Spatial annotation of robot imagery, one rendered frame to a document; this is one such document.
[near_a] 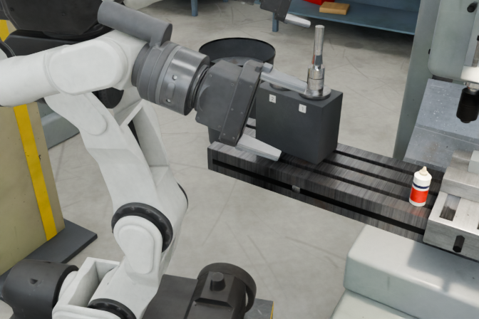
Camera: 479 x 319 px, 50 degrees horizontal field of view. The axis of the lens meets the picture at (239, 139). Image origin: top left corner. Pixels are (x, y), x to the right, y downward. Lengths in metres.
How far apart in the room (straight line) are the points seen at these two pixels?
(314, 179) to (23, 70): 0.87
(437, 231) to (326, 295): 1.24
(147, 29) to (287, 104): 0.81
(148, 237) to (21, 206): 1.48
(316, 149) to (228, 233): 1.31
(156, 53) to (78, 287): 0.92
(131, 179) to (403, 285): 0.68
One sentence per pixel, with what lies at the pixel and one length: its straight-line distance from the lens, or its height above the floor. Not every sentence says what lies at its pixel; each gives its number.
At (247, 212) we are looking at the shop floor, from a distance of 2.82.
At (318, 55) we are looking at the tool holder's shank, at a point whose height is 1.26.
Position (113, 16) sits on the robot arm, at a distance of 0.71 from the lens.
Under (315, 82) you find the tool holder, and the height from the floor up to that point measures 1.19.
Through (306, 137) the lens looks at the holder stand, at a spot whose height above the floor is 1.04.
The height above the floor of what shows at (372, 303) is 0.76.
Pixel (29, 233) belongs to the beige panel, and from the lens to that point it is 2.67.
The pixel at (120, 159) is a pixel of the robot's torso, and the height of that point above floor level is 1.19.
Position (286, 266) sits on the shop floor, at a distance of 2.53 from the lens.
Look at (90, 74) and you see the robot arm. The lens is 0.71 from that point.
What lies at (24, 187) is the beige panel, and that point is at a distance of 2.54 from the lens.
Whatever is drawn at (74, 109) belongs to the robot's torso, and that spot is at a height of 1.32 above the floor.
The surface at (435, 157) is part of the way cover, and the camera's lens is 1.67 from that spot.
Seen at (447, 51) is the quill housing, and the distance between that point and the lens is 1.18.
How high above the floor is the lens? 1.77
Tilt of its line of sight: 31 degrees down
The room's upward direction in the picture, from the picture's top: straight up
